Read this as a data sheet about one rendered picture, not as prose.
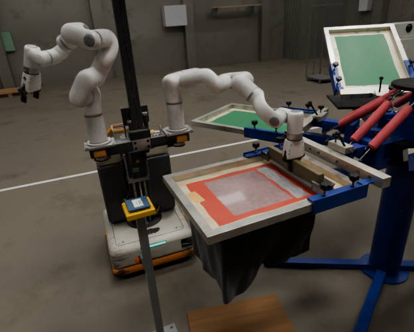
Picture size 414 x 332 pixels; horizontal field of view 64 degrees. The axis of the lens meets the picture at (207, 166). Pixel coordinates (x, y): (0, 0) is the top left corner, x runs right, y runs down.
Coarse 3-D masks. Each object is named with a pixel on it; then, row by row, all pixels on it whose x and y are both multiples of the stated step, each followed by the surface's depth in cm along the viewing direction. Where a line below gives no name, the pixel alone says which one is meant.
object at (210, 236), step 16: (240, 160) 183; (256, 160) 187; (304, 160) 180; (176, 176) 170; (192, 176) 174; (336, 176) 160; (176, 192) 154; (192, 208) 140; (288, 208) 136; (304, 208) 137; (240, 224) 128; (256, 224) 129; (208, 240) 123
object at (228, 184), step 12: (252, 168) 180; (276, 168) 178; (204, 180) 170; (216, 180) 169; (228, 180) 169; (240, 180) 168; (252, 180) 167; (264, 180) 166; (204, 192) 159; (216, 192) 158; (228, 192) 158
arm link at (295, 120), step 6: (282, 108) 158; (288, 114) 153; (294, 114) 151; (300, 114) 151; (288, 120) 154; (294, 120) 152; (300, 120) 152; (288, 126) 155; (294, 126) 153; (300, 126) 153; (288, 132) 156; (294, 132) 154; (300, 132) 154
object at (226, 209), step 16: (240, 192) 157; (256, 192) 156; (272, 192) 155; (288, 192) 154; (208, 208) 146; (224, 208) 145; (240, 208) 144; (256, 208) 144; (272, 208) 143; (224, 224) 135
